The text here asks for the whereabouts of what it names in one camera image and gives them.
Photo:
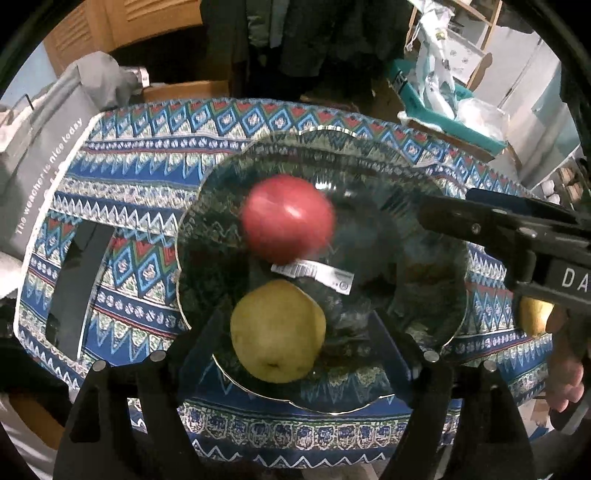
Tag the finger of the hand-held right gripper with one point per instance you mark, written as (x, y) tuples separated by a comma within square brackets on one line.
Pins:
[(521, 203), (471, 221)]

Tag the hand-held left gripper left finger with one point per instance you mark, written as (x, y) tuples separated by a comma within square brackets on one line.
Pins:
[(191, 350)]

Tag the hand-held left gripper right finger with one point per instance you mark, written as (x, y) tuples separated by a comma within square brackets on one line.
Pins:
[(397, 355)]

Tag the yellow pear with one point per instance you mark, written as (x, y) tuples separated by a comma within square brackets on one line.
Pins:
[(277, 332)]

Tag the dark scalloped glass plate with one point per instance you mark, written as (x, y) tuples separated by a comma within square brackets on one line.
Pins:
[(369, 258)]

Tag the red apple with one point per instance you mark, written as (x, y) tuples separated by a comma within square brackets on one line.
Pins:
[(288, 217)]

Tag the person's right hand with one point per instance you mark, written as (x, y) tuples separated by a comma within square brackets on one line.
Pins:
[(564, 369)]

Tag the large cardboard box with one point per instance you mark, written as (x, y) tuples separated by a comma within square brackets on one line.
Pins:
[(505, 159)]

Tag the shoe rack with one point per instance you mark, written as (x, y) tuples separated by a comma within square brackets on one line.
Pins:
[(568, 184)]

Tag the teal box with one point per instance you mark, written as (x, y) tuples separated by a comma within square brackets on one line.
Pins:
[(466, 131)]

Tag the white plastic bag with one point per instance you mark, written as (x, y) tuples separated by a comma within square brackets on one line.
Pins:
[(482, 117)]

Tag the white label sticker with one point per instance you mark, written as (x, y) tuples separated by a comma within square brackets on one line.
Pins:
[(318, 274)]

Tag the black smartphone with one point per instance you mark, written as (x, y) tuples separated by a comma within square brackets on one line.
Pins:
[(76, 286)]

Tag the printed plastic bag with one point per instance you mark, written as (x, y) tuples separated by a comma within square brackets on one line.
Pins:
[(434, 69)]

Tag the dark cloth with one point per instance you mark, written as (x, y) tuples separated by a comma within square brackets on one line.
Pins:
[(27, 364)]

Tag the wooden shelf rack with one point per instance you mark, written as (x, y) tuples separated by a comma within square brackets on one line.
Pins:
[(489, 27)]

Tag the flat cardboard box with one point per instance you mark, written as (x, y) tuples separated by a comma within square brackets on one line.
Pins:
[(330, 104)]

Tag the light grey cloth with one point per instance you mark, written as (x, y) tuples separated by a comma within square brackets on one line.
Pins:
[(23, 429)]

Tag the blue patterned tablecloth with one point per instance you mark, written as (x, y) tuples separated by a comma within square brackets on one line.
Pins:
[(138, 152)]

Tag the black hanging coat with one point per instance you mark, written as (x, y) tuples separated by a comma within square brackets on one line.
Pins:
[(323, 37)]

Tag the grey paper bag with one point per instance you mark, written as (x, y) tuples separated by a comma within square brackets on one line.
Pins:
[(41, 152)]

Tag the brown cardboard box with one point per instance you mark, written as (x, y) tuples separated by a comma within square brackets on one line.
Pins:
[(184, 91)]

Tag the small white labelled box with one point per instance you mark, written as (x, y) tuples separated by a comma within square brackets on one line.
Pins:
[(137, 76)]

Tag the grey hanging garment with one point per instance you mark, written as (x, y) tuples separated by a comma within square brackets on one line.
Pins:
[(261, 23)]

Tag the wooden louvered doors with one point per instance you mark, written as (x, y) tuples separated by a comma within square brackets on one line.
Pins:
[(138, 23)]

